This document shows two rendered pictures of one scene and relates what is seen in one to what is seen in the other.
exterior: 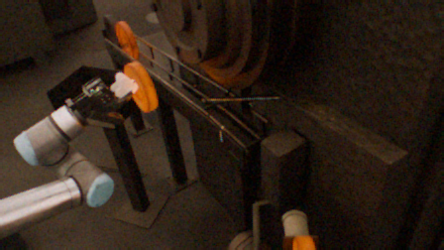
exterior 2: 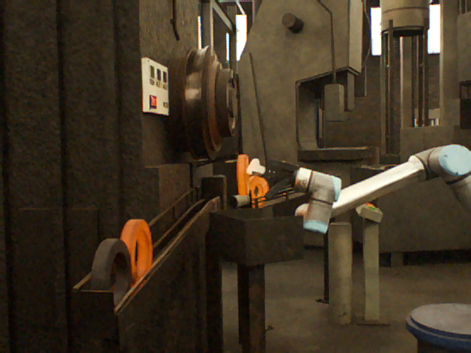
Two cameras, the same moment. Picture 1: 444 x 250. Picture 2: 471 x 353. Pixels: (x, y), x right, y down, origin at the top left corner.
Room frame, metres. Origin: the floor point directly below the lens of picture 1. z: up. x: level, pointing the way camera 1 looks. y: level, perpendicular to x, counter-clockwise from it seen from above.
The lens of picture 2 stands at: (2.65, 1.53, 0.94)
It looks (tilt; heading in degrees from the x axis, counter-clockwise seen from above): 3 degrees down; 219
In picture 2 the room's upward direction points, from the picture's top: 1 degrees counter-clockwise
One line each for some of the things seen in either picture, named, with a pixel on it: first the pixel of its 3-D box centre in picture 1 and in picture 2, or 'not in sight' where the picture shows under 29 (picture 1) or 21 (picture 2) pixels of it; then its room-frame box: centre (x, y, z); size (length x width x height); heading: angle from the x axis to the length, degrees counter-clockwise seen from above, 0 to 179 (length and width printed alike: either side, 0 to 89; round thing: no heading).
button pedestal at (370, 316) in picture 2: not in sight; (370, 262); (-0.07, 0.28, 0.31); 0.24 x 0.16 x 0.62; 30
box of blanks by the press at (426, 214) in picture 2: not in sight; (419, 208); (-1.88, -0.12, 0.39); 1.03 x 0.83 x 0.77; 135
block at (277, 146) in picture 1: (283, 173); (214, 201); (0.69, -0.15, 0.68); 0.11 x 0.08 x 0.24; 120
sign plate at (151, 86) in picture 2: not in sight; (156, 88); (1.23, 0.06, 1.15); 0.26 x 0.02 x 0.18; 30
